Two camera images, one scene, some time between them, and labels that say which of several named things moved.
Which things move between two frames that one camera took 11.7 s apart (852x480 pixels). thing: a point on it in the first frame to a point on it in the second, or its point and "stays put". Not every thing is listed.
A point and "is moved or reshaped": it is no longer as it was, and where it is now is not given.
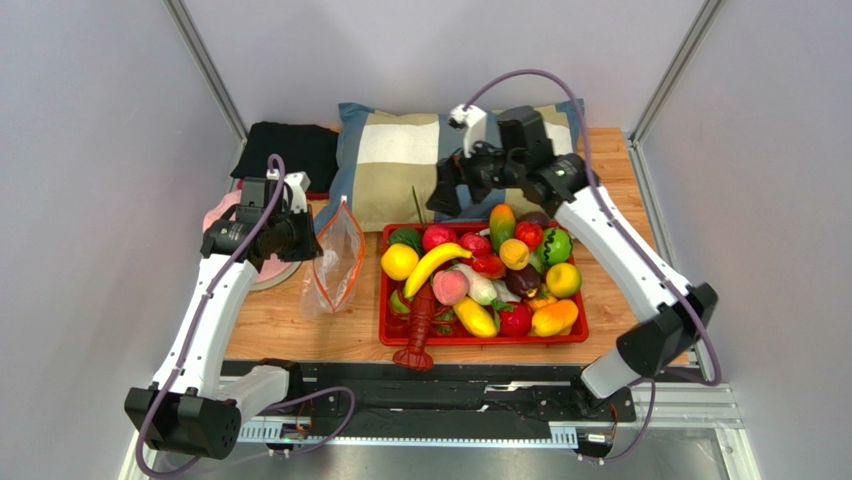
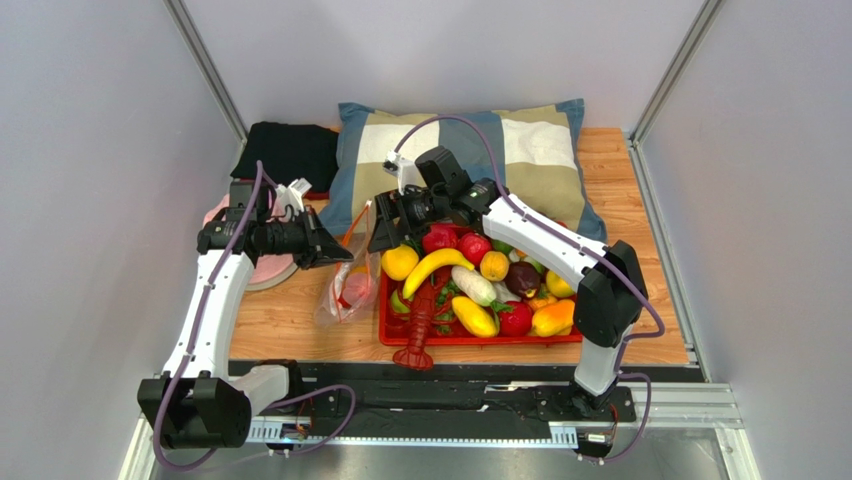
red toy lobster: x=425 y=314 stays put
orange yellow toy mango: x=555 y=319 stays put
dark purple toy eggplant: x=523 y=282 stays put
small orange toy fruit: x=514 y=254 to x=494 y=265
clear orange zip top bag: x=339 y=258 is moved or reshaped
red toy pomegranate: x=435 y=235 stays put
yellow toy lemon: x=399 y=261 stays put
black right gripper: x=465 y=176 to x=385 y=217
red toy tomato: x=515 y=320 stays put
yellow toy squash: x=477 y=319 stays put
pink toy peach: x=449 y=286 to x=358 y=288
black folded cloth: x=309 y=148 stays put
